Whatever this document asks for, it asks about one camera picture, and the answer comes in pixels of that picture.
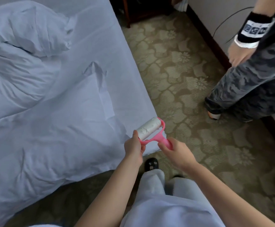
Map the another person's forearm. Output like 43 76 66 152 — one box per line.
253 0 275 18

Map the white duvet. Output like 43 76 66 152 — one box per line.
0 0 77 126

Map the white bed sheet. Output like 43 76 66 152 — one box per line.
0 0 159 227

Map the black cable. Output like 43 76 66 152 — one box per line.
212 6 254 44

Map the person's right forearm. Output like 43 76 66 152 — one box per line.
185 163 275 227

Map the person's black left shoe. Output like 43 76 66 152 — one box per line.
143 157 160 172

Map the white pillow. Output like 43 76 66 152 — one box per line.
0 61 129 227

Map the black and white wristband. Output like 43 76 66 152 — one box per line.
233 12 275 49

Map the person's right hand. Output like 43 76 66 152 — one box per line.
157 137 198 172

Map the person's left forearm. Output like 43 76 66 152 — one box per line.
75 156 143 227

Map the brown curtain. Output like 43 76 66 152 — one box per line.
173 0 190 12

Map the pink lint roller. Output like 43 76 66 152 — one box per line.
136 116 173 150

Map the person's left hand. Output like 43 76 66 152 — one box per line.
124 130 144 164

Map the person's white shirt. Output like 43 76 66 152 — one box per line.
29 194 225 227

